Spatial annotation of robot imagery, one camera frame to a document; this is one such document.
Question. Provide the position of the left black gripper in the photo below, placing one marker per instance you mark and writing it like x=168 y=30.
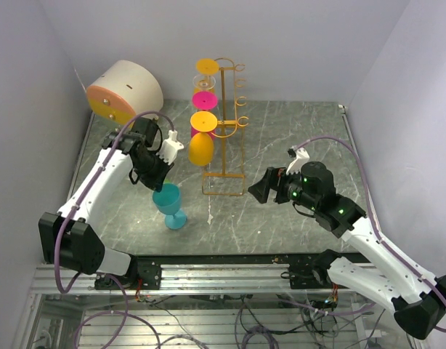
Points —
x=156 y=182

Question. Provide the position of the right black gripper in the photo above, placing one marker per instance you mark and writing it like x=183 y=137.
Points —
x=273 y=178

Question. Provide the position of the blue plastic wine glass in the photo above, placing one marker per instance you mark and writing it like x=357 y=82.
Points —
x=169 y=202

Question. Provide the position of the yellow wine glass back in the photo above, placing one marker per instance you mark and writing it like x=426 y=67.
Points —
x=201 y=145

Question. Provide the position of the yellow wine glass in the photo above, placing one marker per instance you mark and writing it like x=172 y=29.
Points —
x=207 y=66
x=201 y=145

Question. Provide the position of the pink plastic wine glass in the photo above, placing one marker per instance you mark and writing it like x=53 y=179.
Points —
x=205 y=102

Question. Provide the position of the clear wine glass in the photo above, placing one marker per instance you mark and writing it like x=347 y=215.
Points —
x=203 y=82

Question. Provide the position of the yellow wine glass front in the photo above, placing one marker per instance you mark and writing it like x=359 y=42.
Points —
x=207 y=66

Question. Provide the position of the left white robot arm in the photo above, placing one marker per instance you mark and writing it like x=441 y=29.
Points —
x=69 y=237

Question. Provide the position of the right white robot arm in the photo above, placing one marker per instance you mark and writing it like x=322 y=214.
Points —
x=414 y=295

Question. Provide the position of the white half-round box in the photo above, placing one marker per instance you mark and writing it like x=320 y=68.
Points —
x=123 y=91

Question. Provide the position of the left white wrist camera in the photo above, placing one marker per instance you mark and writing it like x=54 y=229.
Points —
x=170 y=148

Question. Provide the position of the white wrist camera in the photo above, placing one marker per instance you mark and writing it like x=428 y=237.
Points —
x=299 y=157
x=170 y=148

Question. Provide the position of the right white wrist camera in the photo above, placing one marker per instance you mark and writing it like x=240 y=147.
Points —
x=299 y=157

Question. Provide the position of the gold wire glass rack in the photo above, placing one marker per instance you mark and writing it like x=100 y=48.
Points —
x=228 y=127

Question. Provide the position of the aluminium mounting rail frame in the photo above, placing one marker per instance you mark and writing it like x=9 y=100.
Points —
x=206 y=274

